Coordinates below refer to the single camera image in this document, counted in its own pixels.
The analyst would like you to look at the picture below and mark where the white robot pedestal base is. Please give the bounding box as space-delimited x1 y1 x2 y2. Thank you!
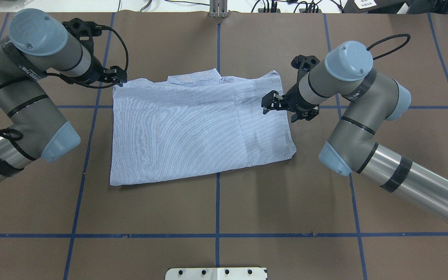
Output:
165 266 268 280

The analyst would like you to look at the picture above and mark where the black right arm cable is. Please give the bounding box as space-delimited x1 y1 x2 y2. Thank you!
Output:
366 33 411 61

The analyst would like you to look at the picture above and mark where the light blue striped shirt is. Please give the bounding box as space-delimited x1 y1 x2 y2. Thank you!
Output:
110 69 297 186

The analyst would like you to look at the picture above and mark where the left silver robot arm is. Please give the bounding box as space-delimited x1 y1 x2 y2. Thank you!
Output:
0 9 128 182

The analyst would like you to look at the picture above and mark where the aluminium frame post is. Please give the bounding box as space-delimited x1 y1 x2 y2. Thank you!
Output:
208 0 229 18

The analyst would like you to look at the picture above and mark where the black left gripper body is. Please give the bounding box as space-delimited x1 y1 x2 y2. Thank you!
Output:
61 18 114 84

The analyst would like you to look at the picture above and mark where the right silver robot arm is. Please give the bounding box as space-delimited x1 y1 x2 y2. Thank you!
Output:
261 40 448 223

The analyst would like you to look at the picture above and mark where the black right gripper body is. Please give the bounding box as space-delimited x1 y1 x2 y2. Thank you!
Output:
283 55 320 121

